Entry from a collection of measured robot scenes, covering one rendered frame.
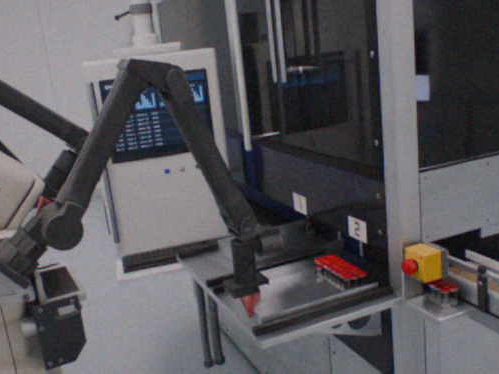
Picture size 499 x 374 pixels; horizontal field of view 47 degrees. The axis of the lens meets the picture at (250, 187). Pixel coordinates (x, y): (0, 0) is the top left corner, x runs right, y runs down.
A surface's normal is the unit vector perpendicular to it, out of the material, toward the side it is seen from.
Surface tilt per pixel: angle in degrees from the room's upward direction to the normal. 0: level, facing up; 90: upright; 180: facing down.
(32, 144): 90
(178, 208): 90
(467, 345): 90
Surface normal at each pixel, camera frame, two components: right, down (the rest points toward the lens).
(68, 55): 0.40, 0.18
